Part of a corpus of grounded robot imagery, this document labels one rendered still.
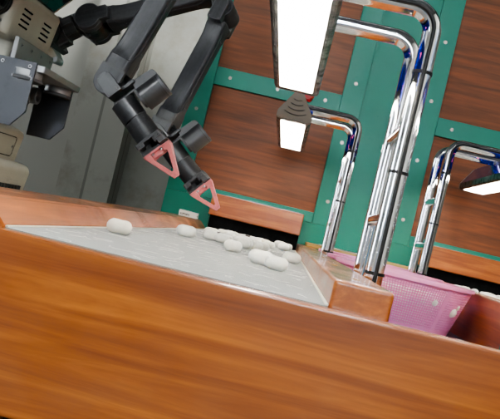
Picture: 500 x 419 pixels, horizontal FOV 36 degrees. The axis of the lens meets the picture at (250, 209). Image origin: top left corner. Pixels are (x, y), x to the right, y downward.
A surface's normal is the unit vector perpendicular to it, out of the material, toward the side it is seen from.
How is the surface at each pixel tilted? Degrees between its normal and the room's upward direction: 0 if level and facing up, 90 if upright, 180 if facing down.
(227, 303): 90
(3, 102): 90
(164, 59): 90
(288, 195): 90
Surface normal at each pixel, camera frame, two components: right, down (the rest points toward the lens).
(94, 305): -0.04, -0.03
